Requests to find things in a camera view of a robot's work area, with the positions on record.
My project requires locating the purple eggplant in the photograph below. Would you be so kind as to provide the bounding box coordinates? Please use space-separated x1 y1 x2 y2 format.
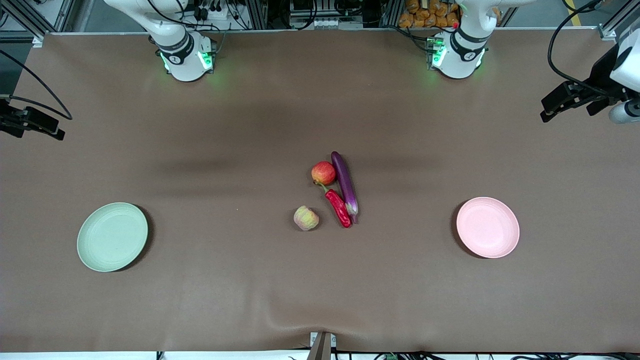
330 151 360 224

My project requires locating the red chili pepper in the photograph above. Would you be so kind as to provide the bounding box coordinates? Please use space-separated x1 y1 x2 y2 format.
314 181 353 229

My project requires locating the red apple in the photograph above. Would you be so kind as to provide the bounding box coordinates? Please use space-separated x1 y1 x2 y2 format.
311 160 337 187

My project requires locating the pale green pink apple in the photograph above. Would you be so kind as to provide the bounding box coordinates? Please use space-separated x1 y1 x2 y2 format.
293 205 320 232

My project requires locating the pale green plate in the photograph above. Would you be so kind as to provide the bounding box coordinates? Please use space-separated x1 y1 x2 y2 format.
76 202 149 273

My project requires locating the pink plate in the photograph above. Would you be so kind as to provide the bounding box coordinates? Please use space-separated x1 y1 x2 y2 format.
456 196 521 259

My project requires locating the bag of orange snacks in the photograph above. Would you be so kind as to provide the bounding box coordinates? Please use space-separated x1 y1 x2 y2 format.
398 0 461 29

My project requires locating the white power strip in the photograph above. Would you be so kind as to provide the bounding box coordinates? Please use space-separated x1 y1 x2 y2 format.
192 0 233 23

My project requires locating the grey control box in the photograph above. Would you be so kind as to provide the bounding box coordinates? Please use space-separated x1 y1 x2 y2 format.
289 0 347 30

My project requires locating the brown table mat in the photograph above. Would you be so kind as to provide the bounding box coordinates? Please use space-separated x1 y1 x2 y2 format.
0 27 640 353

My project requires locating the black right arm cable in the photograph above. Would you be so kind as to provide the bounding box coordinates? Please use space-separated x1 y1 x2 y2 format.
0 49 74 121

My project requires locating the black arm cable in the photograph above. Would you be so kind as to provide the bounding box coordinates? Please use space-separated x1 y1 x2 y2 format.
547 0 618 98
0 49 74 121

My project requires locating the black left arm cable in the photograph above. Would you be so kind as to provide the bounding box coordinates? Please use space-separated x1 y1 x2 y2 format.
547 0 618 98

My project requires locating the aluminium frame profile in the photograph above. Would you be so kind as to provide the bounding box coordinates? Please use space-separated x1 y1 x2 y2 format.
0 0 48 48
597 0 640 41

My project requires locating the aluminium frame post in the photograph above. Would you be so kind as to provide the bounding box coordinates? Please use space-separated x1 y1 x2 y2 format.
245 0 268 30

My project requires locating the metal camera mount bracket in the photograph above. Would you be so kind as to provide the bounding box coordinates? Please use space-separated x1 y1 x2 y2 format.
306 331 337 360

